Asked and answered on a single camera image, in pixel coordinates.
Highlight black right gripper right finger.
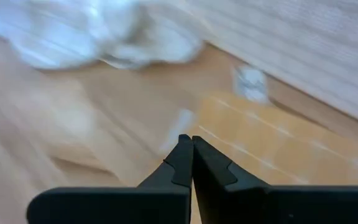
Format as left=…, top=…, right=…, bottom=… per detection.
left=191, top=136, right=272, bottom=187

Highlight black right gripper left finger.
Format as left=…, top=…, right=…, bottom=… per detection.
left=137, top=134, right=195, bottom=187

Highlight yellow checked towel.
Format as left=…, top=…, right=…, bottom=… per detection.
left=185, top=91, right=358, bottom=187

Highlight white pink-striped towel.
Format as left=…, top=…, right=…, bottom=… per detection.
left=158, top=63, right=270, bottom=154

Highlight white perforated plastic basket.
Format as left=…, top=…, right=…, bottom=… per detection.
left=178, top=0, right=358, bottom=130

